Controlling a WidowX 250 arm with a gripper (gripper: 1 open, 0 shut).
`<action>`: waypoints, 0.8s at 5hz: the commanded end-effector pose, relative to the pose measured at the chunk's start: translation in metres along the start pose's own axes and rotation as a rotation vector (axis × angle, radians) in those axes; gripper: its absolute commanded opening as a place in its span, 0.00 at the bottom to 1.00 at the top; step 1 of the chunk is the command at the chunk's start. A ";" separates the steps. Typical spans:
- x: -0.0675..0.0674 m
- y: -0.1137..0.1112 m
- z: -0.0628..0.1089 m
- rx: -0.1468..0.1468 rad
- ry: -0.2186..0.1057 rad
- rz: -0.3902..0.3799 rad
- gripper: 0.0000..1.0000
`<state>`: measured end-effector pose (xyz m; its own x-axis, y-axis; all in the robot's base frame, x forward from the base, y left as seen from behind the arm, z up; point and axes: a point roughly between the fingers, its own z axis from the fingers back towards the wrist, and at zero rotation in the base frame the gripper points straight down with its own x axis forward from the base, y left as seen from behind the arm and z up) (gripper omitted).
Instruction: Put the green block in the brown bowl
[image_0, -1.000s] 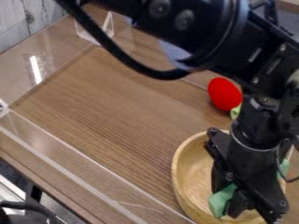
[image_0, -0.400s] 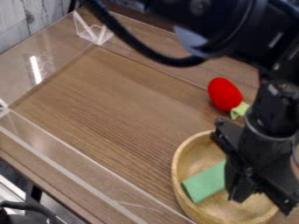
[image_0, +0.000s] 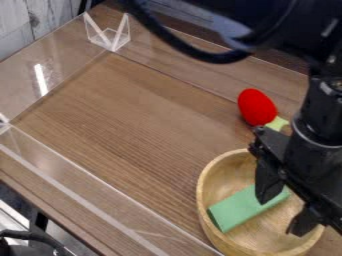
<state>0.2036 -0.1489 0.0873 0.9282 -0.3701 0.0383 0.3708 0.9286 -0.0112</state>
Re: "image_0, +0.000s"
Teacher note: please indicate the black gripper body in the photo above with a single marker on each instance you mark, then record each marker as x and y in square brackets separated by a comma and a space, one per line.
[312, 163]

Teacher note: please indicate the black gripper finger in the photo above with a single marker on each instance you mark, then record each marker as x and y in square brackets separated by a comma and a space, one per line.
[269, 180]
[307, 220]

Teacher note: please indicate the light wooden bowl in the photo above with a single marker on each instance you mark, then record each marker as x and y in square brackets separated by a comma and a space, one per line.
[261, 236]

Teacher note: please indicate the green foam block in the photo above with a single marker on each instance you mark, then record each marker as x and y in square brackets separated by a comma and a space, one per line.
[240, 207]

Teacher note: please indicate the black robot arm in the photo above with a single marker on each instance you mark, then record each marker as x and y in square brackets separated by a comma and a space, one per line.
[300, 27]

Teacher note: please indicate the red plush strawberry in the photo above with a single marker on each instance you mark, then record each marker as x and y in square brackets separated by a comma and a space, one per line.
[258, 110]

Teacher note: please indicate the black metal table leg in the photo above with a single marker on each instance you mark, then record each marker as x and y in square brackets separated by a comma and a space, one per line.
[42, 225]

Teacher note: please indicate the clear acrylic tray wall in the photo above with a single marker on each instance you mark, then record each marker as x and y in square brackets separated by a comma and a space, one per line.
[118, 178]

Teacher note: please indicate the clear acrylic corner bracket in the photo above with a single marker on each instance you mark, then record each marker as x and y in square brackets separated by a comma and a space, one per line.
[109, 38]

